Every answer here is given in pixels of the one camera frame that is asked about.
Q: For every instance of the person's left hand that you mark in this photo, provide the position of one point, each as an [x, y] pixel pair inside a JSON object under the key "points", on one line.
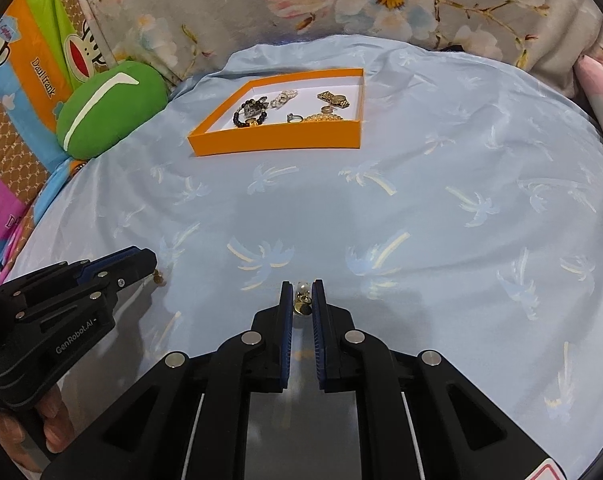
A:
{"points": [[56, 420]]}

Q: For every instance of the cartoon print cloth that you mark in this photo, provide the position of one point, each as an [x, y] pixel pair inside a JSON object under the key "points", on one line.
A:
{"points": [[31, 75]]}

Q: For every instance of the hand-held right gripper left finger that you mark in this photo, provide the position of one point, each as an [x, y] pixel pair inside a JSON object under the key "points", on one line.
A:
{"points": [[284, 340]]}

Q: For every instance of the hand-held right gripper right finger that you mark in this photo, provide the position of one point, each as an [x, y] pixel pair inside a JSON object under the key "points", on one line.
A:
{"points": [[319, 340]]}

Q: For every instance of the light blue bed sheet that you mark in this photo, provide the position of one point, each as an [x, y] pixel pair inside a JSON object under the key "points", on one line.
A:
{"points": [[431, 210]]}

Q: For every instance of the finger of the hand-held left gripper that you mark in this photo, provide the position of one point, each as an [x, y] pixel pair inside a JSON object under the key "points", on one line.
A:
{"points": [[96, 266], [141, 262]]}

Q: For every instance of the pink pillow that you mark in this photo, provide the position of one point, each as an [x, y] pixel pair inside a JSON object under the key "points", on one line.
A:
{"points": [[601, 100]]}

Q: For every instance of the orange cardboard box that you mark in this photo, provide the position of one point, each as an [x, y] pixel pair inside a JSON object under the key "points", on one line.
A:
{"points": [[281, 137]]}

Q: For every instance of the silver metal watch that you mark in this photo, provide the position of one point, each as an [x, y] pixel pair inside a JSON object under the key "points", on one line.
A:
{"points": [[254, 107]]}

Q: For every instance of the gold twisted bangle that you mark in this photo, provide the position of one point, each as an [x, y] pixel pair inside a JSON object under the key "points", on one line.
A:
{"points": [[321, 118]]}

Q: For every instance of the grey floral blanket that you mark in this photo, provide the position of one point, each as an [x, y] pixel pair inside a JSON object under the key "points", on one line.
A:
{"points": [[231, 10]]}

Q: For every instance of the gold pearl earring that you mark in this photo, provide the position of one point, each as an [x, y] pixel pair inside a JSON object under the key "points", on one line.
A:
{"points": [[301, 305], [158, 278]]}

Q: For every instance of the green plush pillow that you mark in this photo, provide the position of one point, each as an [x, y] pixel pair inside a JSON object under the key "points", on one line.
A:
{"points": [[111, 110]]}

